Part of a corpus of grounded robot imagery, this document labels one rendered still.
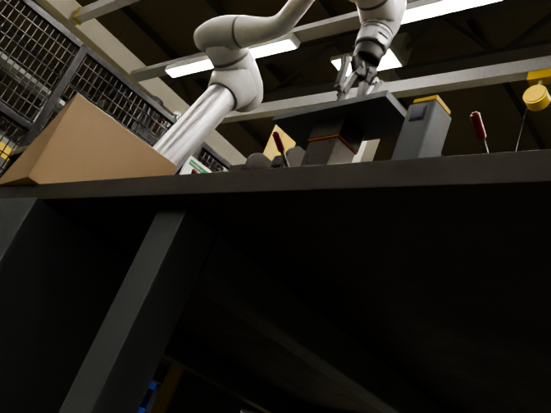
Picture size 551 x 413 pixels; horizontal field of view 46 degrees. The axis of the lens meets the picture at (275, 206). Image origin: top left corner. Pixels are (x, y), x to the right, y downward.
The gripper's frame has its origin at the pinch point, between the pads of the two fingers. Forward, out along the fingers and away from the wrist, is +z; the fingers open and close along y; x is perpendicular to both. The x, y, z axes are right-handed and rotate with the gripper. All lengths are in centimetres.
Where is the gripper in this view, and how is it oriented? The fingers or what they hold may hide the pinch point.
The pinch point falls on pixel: (346, 111)
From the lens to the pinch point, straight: 164.8
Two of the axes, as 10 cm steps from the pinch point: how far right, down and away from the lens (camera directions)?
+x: -5.1, 1.7, 8.5
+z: -3.5, 8.5, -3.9
